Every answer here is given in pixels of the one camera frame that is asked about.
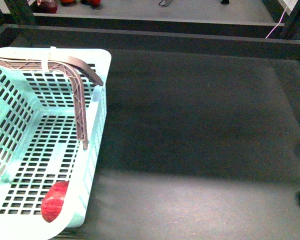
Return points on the grey metal stand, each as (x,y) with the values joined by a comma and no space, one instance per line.
(165,3)

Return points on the brown basket handle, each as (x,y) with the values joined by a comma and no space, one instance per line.
(72,68)

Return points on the orange fruit on shelf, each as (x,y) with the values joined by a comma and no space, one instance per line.
(67,2)

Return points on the dark red fruit on shelf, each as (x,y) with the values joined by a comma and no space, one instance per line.
(47,6)

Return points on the light blue plastic basket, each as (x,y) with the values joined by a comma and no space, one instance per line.
(39,145)

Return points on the red apple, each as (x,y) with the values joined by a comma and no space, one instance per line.
(53,201)

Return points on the white zip tie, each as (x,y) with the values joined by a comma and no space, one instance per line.
(45,58)

